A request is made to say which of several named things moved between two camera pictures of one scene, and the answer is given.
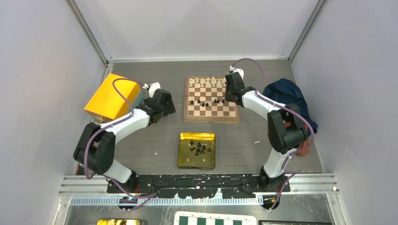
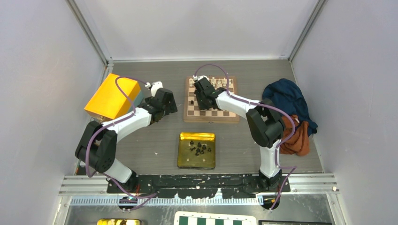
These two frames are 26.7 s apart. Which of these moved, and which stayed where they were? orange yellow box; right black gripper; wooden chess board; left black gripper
Moved: right black gripper
Stayed: wooden chess board; left black gripper; orange yellow box
